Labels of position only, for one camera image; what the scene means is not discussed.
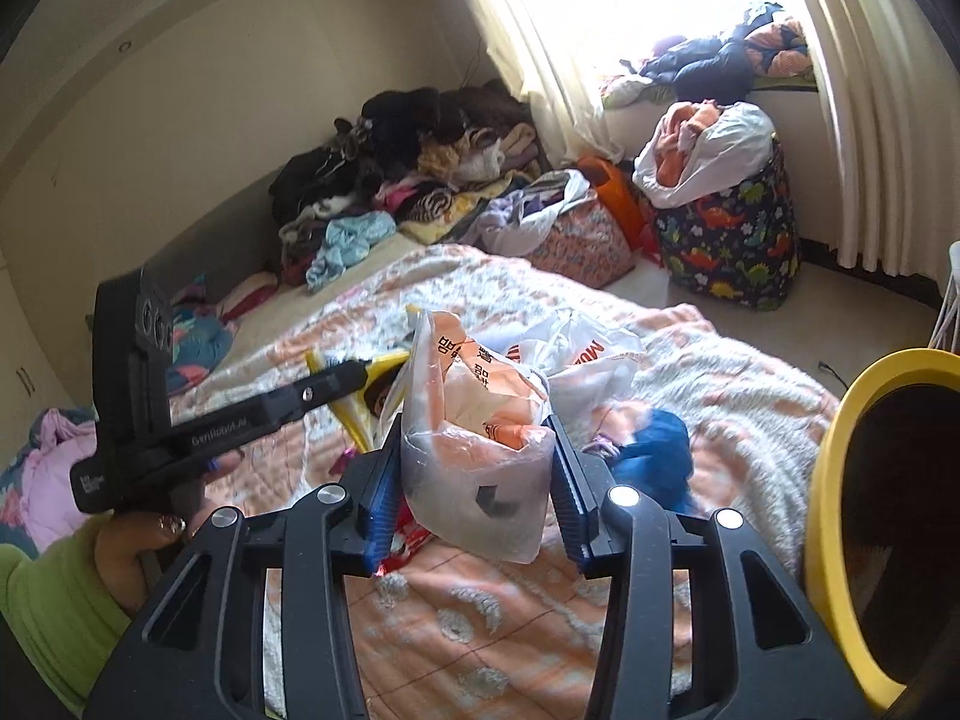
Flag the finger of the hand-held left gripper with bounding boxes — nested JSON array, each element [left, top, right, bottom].
[[251, 360, 370, 425]]

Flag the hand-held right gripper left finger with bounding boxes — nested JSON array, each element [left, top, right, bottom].
[[82, 416, 410, 720]]

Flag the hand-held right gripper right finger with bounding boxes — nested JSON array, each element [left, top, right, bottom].
[[544, 412, 875, 720]]

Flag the yellow wrapper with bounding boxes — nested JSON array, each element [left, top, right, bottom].
[[304, 349, 413, 455]]

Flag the clear plastic bag orange print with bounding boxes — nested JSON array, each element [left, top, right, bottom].
[[401, 306, 552, 563]]

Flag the yellow trash bin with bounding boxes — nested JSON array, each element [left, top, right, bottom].
[[802, 349, 960, 710]]

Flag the person's left forearm green sleeve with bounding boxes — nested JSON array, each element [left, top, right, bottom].
[[0, 517, 136, 717]]

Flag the person's left hand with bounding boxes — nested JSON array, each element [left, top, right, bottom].
[[94, 450, 245, 616]]

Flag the red wrapper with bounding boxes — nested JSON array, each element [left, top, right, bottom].
[[375, 517, 436, 578]]

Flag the colourful printed cloth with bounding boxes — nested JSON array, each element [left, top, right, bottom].
[[169, 274, 233, 395]]

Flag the blue cloth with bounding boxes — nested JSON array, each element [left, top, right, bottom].
[[592, 409, 695, 515]]

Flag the pink quilt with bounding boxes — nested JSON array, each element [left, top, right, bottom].
[[0, 409, 102, 556]]

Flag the white plastic bag orange print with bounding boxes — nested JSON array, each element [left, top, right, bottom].
[[480, 307, 646, 421]]

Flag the orange and white blanket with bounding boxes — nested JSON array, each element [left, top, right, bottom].
[[169, 244, 841, 720]]

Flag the pile of clothes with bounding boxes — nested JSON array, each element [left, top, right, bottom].
[[270, 82, 556, 293]]

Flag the pink floral fabric bag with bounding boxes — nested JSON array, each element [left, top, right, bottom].
[[536, 199, 635, 290]]

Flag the white bag with purple clothes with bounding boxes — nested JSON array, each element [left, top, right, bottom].
[[480, 169, 593, 256]]

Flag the dinosaur print fabric bag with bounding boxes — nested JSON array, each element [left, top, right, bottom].
[[652, 139, 802, 312]]

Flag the white plastic bag with clothes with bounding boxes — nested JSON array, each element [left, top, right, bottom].
[[634, 100, 775, 207]]

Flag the cream curtain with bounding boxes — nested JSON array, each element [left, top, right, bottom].
[[442, 0, 601, 170], [780, 0, 960, 308]]

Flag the white floral cloth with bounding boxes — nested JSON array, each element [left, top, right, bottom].
[[600, 75, 653, 110]]

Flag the dark blue jacket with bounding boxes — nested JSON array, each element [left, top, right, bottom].
[[641, 34, 755, 102]]

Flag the orange print quilt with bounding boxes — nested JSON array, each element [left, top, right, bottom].
[[742, 7, 815, 76]]

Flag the white wire stool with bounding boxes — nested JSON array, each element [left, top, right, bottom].
[[930, 240, 960, 353]]

